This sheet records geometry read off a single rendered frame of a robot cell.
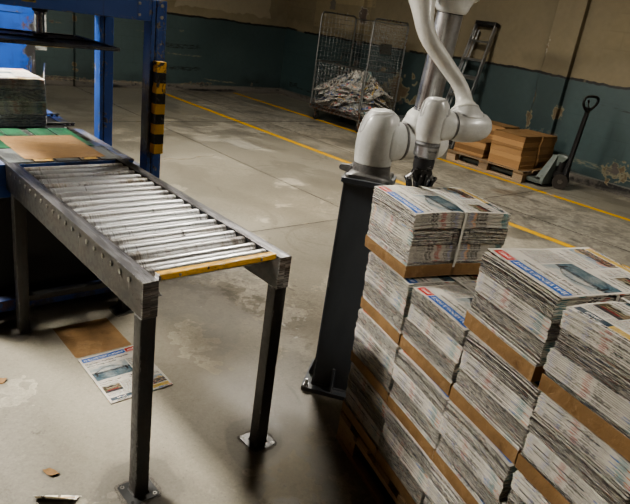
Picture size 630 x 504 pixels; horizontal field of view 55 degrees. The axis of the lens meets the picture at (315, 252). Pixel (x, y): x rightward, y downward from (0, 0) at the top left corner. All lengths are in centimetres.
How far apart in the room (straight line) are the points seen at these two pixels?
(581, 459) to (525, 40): 825
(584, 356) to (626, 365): 10
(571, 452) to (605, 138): 746
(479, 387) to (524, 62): 793
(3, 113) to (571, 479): 319
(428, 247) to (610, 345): 77
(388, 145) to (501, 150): 588
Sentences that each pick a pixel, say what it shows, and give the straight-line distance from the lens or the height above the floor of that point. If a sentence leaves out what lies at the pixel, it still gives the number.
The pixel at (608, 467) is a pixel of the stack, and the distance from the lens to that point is 146.
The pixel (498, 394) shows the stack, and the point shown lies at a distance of 167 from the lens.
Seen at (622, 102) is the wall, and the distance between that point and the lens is 872.
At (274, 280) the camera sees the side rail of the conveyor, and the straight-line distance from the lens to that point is 209.
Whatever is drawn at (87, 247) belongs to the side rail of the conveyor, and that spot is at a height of 75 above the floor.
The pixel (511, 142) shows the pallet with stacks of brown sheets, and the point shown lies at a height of 45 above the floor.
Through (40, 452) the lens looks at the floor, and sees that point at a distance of 247.
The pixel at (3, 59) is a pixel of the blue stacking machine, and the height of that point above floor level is 96.
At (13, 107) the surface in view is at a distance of 372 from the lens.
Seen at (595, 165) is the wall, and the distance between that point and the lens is 884.
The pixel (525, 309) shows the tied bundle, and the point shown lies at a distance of 155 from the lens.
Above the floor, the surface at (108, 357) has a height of 1.
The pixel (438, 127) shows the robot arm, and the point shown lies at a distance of 215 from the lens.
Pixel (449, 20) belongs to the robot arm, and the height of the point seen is 163.
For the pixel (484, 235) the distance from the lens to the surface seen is 207.
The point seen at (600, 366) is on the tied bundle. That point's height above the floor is 98.
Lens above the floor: 157
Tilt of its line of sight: 21 degrees down
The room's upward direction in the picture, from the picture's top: 8 degrees clockwise
